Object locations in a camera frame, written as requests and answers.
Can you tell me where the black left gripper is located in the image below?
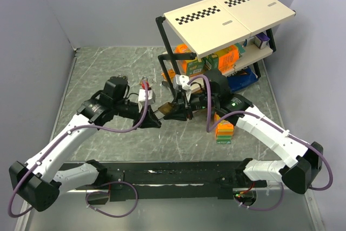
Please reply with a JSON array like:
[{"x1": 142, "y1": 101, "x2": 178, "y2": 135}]
[{"x1": 112, "y1": 98, "x2": 161, "y2": 129}]

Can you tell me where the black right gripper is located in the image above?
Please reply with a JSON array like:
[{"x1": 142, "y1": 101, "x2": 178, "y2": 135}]
[{"x1": 164, "y1": 91, "x2": 218, "y2": 122}]

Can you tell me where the large brass padlock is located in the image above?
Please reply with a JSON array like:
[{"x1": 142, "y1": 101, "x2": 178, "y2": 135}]
[{"x1": 158, "y1": 102, "x2": 176, "y2": 120}]

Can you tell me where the medium brass padlock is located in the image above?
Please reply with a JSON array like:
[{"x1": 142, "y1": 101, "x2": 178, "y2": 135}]
[{"x1": 139, "y1": 77, "x2": 149, "y2": 88}]

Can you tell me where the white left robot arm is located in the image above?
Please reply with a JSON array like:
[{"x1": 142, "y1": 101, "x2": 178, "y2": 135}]
[{"x1": 9, "y1": 76, "x2": 161, "y2": 212}]

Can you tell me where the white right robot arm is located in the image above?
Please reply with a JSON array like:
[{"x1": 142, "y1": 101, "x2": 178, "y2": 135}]
[{"x1": 168, "y1": 70, "x2": 325, "y2": 194}]

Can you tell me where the green box left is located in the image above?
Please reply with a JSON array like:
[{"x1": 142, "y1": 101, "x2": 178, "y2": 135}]
[{"x1": 185, "y1": 59, "x2": 205, "y2": 76}]

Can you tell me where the green box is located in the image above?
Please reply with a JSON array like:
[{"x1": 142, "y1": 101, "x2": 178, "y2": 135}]
[
  {"x1": 203, "y1": 54, "x2": 234, "y2": 73},
  {"x1": 185, "y1": 59, "x2": 205, "y2": 76}
]

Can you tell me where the Sponge Daddy sponge pack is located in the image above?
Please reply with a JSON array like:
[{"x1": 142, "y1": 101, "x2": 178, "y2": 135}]
[{"x1": 215, "y1": 120, "x2": 235, "y2": 144}]

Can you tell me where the green box right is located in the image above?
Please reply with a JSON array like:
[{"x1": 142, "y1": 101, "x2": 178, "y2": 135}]
[{"x1": 203, "y1": 54, "x2": 234, "y2": 73}]

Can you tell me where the orange chip bag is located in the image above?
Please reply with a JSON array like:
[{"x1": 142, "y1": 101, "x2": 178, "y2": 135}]
[{"x1": 175, "y1": 44, "x2": 197, "y2": 75}]

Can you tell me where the orange box on shelf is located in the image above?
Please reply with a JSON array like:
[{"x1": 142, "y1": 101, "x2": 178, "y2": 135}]
[{"x1": 214, "y1": 44, "x2": 239, "y2": 68}]

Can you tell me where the blue snack bag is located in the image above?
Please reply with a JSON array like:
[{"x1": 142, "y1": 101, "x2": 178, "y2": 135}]
[{"x1": 227, "y1": 67, "x2": 258, "y2": 92}]

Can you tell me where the purple white small box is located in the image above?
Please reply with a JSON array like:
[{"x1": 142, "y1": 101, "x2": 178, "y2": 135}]
[{"x1": 254, "y1": 32, "x2": 270, "y2": 49}]

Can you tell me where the cream folding shelf rack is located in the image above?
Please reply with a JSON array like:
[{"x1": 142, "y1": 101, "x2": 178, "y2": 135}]
[{"x1": 155, "y1": 0, "x2": 296, "y2": 100}]

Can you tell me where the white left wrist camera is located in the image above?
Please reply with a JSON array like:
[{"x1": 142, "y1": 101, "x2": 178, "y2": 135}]
[{"x1": 137, "y1": 85, "x2": 156, "y2": 111}]

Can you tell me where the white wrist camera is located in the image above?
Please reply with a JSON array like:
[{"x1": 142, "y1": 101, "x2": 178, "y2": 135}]
[
  {"x1": 172, "y1": 75, "x2": 192, "y2": 102},
  {"x1": 137, "y1": 85, "x2": 156, "y2": 111}
]

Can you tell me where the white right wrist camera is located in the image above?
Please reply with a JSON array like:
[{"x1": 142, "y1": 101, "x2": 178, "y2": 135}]
[{"x1": 172, "y1": 75, "x2": 192, "y2": 102}]

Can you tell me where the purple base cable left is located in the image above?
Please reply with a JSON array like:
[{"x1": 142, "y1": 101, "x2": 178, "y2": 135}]
[{"x1": 85, "y1": 181, "x2": 138, "y2": 217}]

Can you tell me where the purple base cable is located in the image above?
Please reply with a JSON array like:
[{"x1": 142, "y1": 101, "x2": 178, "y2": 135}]
[
  {"x1": 234, "y1": 181, "x2": 284, "y2": 212},
  {"x1": 85, "y1": 181, "x2": 138, "y2": 217}
]

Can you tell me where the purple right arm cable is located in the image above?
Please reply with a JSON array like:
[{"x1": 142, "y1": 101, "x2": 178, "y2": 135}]
[{"x1": 186, "y1": 74, "x2": 334, "y2": 190}]

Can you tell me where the aluminium rail frame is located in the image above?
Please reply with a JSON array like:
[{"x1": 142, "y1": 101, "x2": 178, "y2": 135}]
[{"x1": 16, "y1": 185, "x2": 325, "y2": 230}]

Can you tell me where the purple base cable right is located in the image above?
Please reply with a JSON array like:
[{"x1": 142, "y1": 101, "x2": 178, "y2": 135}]
[{"x1": 234, "y1": 181, "x2": 284, "y2": 212}]

